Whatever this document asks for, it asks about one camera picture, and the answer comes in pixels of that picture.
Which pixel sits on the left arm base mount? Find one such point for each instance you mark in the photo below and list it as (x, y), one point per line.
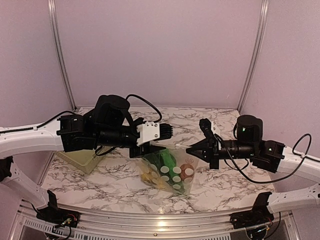
(61, 217)

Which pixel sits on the fake brown potato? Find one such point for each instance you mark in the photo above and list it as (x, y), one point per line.
(187, 171)

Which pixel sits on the front aluminium table rail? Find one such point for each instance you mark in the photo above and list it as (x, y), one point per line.
(110, 225)

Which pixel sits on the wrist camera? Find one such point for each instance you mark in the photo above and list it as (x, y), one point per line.
(151, 131)
(209, 128)

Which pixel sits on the left aluminium frame post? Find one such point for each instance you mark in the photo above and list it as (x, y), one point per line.
(59, 52)

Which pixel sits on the pale green plastic basket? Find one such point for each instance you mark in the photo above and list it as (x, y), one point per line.
(84, 160)

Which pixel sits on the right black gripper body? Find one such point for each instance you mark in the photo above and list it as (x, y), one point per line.
(214, 154)

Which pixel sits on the aluminium frame post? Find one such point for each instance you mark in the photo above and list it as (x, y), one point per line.
(59, 52)
(261, 29)

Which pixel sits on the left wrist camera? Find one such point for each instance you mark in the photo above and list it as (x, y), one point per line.
(151, 131)

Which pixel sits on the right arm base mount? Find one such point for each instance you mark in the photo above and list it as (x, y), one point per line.
(258, 214)

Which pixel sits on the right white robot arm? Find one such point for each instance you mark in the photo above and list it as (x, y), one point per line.
(268, 155)

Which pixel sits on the fake green bok choy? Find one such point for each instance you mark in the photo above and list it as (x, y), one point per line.
(165, 163)

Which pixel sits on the fake yellow corn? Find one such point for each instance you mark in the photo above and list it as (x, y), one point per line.
(149, 175)

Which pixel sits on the right aluminium frame post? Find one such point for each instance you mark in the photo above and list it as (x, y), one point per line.
(261, 29)

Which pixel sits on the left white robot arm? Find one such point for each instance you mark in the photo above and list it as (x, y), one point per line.
(108, 124)

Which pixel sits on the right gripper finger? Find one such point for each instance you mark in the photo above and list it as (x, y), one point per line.
(198, 154)
(199, 146)

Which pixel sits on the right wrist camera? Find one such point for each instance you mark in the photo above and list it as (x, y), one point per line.
(209, 128)

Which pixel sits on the clear polka dot zip bag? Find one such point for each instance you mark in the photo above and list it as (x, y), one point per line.
(179, 152)

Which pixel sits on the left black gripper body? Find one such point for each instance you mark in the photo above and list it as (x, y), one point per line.
(139, 153)

